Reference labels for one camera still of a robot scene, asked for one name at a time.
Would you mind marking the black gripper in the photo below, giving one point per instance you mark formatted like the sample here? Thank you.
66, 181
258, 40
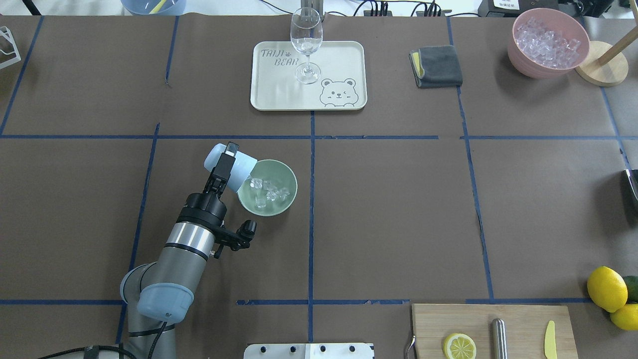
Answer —
205, 206

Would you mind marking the green bowl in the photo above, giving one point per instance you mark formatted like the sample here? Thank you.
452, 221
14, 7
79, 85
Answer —
270, 169

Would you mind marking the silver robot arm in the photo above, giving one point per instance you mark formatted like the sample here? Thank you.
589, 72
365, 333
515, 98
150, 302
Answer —
159, 294

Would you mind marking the ice cubes in green bowl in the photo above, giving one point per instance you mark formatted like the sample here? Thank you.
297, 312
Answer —
268, 193

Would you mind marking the blue bowl with fork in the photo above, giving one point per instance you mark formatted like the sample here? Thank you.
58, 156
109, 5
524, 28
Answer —
155, 7

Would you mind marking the pink bowl with ice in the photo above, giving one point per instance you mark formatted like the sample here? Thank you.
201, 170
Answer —
546, 43

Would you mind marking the clear wine glass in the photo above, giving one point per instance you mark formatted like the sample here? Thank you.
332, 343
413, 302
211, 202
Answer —
306, 36

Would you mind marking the grey folded cloth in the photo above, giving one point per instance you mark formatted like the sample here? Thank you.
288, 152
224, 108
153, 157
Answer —
436, 67

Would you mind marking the half lemon slice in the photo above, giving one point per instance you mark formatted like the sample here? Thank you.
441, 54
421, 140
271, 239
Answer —
459, 346

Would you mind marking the wooden cutting board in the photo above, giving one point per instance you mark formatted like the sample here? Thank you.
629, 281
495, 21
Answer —
524, 327

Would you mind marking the yellow plastic knife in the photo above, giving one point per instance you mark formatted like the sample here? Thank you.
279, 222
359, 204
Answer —
550, 349

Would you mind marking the wooden cup stand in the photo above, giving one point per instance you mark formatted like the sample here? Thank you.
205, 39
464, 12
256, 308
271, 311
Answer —
605, 65

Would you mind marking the yellow lemon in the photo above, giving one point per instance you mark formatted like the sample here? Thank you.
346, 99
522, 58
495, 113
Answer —
607, 289
626, 318

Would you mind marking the green lime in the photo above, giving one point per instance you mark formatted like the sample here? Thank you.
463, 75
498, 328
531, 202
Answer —
631, 282

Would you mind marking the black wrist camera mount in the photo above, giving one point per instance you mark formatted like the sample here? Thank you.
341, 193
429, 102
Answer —
233, 240

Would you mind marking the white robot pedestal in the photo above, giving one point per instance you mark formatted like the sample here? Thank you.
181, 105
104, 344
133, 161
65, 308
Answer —
310, 351

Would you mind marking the white wire cup rack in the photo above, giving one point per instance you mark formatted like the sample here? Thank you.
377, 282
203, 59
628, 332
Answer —
9, 52

